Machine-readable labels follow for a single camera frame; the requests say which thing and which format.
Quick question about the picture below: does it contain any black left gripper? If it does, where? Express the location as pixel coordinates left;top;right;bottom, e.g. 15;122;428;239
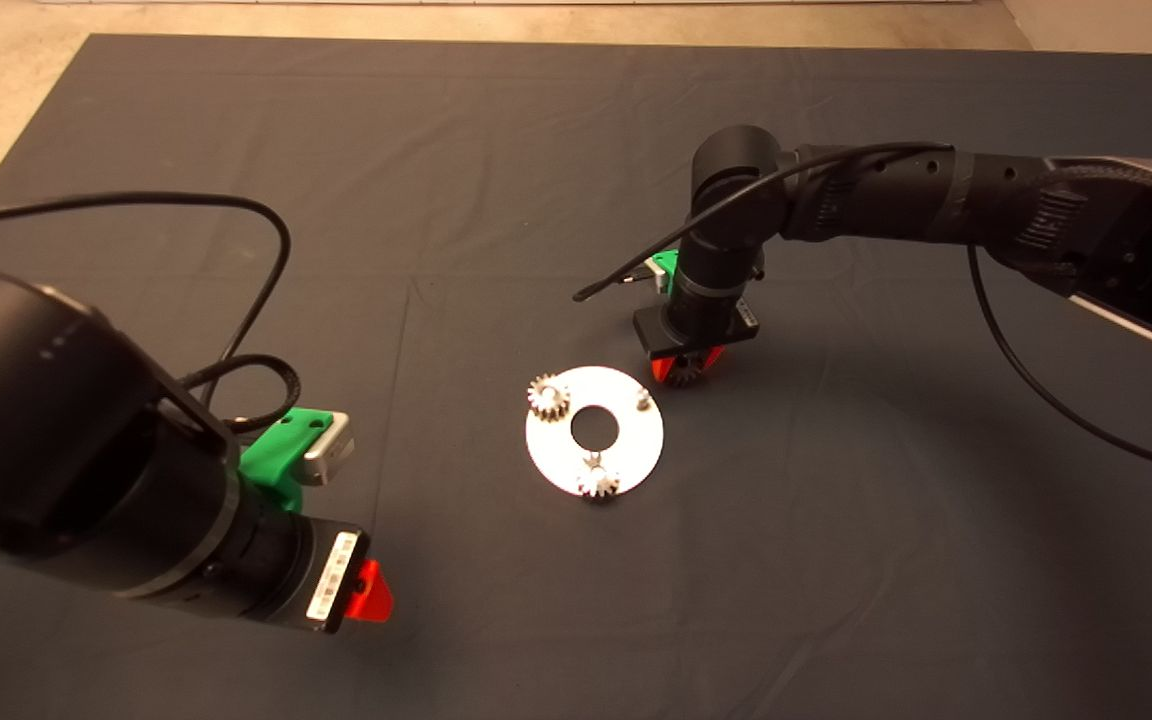
224;503;395;634

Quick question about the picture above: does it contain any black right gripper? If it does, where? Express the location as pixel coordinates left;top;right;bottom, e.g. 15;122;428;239
632;296;761;383

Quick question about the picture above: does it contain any round metal carrier plate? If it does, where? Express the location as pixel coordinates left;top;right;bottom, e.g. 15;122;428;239
526;366;665;498

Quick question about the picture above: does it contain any dark grey table cloth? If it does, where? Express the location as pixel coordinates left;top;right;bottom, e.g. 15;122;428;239
0;35;1152;720

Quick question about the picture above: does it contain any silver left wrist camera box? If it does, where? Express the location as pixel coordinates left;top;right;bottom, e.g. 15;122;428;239
299;411;356;487

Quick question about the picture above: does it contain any green left camera mount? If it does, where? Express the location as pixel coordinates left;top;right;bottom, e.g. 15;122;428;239
238;406;335;514

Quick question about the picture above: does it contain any braided black left arm cable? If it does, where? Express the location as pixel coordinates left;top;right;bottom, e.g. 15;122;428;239
179;354;303;432

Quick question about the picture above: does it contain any smooth black left camera cable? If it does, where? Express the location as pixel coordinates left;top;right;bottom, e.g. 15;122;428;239
0;192;293;401

